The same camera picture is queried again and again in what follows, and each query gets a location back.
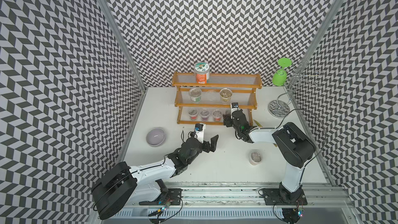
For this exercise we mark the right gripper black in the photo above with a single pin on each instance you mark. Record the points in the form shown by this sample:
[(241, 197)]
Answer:
[(226, 120)]

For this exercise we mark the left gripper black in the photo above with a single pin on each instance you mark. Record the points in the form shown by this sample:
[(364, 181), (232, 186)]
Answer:
[(213, 143)]

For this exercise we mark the seed cup red label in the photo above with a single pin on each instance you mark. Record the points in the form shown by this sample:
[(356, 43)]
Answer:
[(193, 113)]

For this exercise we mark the green label seed cup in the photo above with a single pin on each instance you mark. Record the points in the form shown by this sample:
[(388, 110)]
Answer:
[(195, 94)]

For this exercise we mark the tall seed jar orange label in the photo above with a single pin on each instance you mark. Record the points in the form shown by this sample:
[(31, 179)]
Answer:
[(202, 72)]

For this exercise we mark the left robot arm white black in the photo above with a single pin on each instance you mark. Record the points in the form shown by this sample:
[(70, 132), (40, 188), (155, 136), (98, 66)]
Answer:
[(114, 190)]

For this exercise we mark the clear plastic lid on shelf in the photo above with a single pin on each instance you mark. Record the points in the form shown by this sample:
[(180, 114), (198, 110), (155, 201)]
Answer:
[(210, 95)]

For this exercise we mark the wooden two-tier shelf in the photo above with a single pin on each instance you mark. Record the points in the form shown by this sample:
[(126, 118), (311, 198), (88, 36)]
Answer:
[(243, 86)]

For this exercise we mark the lilac bowl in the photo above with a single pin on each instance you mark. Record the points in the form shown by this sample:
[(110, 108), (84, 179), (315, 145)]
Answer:
[(156, 137)]

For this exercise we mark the green plastic wine glass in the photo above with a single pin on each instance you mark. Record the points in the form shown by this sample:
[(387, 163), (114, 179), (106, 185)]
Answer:
[(280, 76)]

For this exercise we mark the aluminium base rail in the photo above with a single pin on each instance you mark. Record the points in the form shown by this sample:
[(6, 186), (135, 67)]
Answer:
[(240, 203)]

